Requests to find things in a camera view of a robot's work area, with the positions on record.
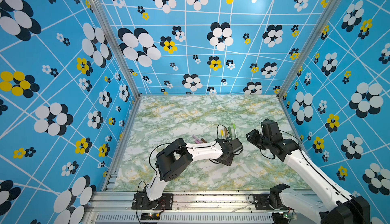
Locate white pen yellow tip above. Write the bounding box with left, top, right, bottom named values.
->
left=224, top=128, right=229, bottom=139

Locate left circuit board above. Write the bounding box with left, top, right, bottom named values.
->
left=140, top=213, right=160, bottom=221

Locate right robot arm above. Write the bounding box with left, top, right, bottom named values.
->
left=246, top=119, right=370, bottom=224

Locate right circuit board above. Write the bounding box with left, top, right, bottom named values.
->
left=272, top=212, right=298, bottom=224

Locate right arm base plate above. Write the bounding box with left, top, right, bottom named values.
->
left=248, top=194, right=290, bottom=211

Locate aluminium front rail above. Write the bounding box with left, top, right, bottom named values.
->
left=81, top=189, right=348, bottom=224

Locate circuit board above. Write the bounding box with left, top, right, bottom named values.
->
left=140, top=213, right=160, bottom=221
left=272, top=212, right=298, bottom=224

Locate left corner aluminium post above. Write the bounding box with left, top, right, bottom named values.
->
left=88, top=0, right=140, bottom=100

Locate dark green fountain pen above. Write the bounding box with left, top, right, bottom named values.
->
left=227, top=127, right=233, bottom=140

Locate right corner aluminium post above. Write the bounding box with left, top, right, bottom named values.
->
left=277, top=0, right=342, bottom=102

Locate corner aluminium post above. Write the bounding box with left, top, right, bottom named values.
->
left=88, top=0, right=140, bottom=100
left=277, top=0, right=342, bottom=102

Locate pink fountain pen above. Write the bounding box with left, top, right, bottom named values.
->
left=192, top=135, right=203, bottom=144

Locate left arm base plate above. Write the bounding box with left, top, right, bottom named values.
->
left=132, top=192, right=174, bottom=210

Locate white pen green tip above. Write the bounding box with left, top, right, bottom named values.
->
left=233, top=124, right=237, bottom=138

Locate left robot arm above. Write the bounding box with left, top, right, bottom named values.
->
left=132, top=138, right=243, bottom=210

